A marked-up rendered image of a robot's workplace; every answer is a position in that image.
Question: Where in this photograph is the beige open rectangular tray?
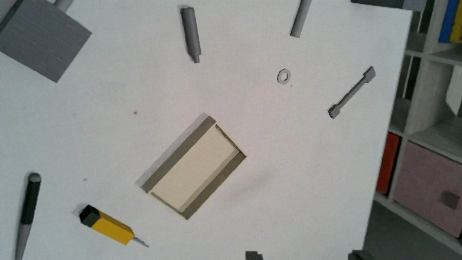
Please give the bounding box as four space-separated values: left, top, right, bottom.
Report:
142 116 249 222

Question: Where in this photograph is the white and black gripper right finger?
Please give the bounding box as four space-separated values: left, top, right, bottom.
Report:
347 250 377 260

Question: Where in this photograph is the grey metal washer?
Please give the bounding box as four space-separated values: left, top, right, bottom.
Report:
277 69 291 85

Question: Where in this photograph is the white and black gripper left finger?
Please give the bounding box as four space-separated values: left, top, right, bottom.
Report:
245 251 264 260

